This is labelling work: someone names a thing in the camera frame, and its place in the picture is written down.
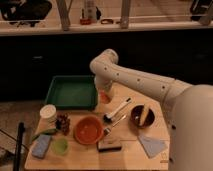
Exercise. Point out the green pepper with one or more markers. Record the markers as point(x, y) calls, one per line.
point(45, 132)

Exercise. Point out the small green cup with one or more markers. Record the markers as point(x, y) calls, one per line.
point(59, 146)

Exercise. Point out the orange bowl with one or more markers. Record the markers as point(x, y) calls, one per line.
point(88, 130)

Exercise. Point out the blue sponge left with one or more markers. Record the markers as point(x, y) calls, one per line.
point(41, 146)

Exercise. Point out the yellow banana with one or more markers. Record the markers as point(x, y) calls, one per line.
point(144, 114)

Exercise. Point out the dark brown bowl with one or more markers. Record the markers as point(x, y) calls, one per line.
point(136, 114)

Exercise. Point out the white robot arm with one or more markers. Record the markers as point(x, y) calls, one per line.
point(188, 109)

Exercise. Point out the green plastic tray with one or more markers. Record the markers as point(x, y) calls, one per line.
point(76, 92)

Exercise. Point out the blue cloth right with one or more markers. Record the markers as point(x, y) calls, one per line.
point(152, 146)

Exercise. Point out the white cup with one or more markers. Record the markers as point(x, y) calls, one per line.
point(48, 113)

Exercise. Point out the dark grape bunch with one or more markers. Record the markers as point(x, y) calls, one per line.
point(62, 123)

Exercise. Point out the white bottle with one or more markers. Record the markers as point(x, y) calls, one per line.
point(90, 10)

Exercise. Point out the silver fork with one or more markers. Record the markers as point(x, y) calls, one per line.
point(108, 129)

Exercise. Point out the black pole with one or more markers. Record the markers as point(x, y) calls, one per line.
point(17, 158)

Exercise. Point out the black office chair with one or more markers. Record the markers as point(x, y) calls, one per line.
point(29, 12)

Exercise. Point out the red apple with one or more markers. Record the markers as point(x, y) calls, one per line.
point(104, 98)

